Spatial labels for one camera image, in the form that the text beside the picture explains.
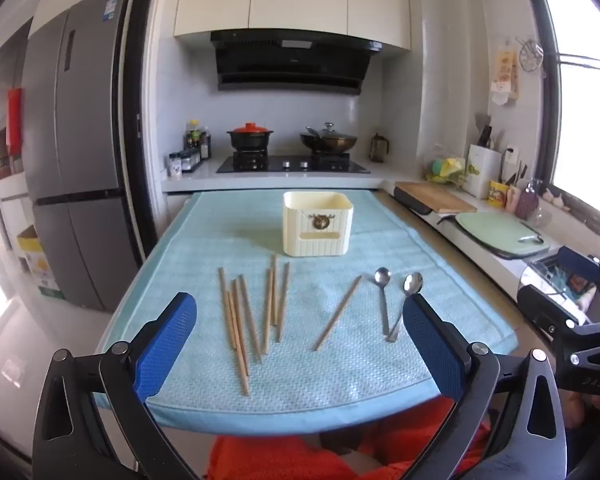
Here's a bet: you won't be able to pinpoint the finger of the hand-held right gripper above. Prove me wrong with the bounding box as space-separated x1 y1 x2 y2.
517 285 588 343
560 246 600 318

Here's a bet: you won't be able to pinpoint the condiment bottles group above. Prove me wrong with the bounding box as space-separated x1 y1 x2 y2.
169 151 202 177

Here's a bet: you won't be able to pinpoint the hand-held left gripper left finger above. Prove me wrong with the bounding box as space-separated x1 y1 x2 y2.
32 291 201 480

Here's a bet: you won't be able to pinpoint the yellow snack packet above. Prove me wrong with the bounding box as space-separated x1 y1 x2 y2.
487 180 510 209

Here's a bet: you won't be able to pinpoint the black tray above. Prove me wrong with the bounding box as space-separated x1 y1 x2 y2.
393 187 451 218

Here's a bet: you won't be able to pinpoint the hanging wire trivet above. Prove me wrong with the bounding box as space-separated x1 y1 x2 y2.
515 36 546 75

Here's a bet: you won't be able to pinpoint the wok with glass lid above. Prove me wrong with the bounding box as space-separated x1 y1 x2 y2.
300 122 359 155

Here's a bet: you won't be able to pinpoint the black range hood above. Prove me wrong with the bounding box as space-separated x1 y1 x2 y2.
210 30 383 96

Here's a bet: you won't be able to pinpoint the yellow green plastic bags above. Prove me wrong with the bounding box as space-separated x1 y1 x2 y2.
424 156 469 187

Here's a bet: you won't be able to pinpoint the grey refrigerator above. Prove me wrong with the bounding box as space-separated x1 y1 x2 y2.
22 0 146 311

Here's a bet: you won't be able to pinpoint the black clay pot orange lid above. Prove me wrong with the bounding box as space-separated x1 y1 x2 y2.
226 122 274 152

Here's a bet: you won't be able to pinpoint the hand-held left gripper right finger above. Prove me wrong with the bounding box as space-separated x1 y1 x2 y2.
402 294 568 480

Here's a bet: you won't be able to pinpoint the light wooden chopstick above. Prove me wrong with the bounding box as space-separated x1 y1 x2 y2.
313 275 363 352

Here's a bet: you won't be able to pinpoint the black gas cooktop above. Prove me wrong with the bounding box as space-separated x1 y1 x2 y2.
216 154 371 175

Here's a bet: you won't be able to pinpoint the person's right hand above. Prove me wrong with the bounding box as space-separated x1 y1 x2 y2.
565 392 600 431

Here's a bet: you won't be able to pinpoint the orange clothing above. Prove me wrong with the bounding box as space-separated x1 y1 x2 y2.
207 397 491 480

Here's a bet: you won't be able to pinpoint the dark glass kettle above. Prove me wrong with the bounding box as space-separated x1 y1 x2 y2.
370 133 391 163

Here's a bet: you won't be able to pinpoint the window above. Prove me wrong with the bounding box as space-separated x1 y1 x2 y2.
532 0 600 246

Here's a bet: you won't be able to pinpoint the light blue towel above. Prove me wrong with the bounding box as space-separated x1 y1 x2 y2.
94 190 520 435

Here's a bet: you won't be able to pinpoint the red fire extinguisher box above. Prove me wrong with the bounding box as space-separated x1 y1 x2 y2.
6 87 25 157

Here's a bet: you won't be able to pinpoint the bunch of wooden chopsticks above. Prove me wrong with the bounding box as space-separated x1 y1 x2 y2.
217 254 291 397

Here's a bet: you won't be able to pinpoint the white knife block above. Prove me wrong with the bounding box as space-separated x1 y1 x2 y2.
466 144 502 199

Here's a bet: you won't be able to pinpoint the cream ribbed utensil holder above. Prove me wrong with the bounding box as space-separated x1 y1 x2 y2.
282 191 355 257

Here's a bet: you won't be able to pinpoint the yellow cardboard box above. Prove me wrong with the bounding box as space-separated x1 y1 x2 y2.
16 224 62 297

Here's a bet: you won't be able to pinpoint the wooden cutting board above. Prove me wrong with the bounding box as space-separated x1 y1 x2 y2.
394 181 477 214

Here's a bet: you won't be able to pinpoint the steel spoon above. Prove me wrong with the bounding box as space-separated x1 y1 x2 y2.
386 272 425 343
374 267 392 336

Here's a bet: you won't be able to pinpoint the green cutting board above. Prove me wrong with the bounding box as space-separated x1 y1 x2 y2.
454 211 552 260

